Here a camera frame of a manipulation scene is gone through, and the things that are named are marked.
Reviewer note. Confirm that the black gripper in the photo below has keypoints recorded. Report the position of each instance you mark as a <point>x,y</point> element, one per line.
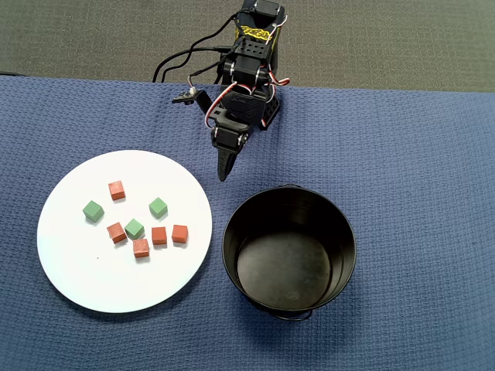
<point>227,140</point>

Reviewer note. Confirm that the red cube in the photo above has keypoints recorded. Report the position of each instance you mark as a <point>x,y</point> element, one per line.
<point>117,190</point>
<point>141,248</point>
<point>117,233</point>
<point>179,233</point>
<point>159,235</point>

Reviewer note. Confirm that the green cube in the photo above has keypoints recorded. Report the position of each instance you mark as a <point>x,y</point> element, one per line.
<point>134,228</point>
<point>93,211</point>
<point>158,207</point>

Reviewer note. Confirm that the white round plate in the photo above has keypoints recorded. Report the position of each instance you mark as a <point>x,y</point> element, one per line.
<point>77,270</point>

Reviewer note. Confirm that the black metal bucket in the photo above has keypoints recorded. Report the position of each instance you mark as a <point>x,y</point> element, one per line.
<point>286,266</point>

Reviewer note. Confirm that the blue woven cloth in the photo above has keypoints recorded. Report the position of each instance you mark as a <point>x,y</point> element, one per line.
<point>386,154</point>

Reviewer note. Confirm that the camera circuit board on bracket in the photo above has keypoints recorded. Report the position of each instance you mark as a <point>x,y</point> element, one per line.
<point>185,96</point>

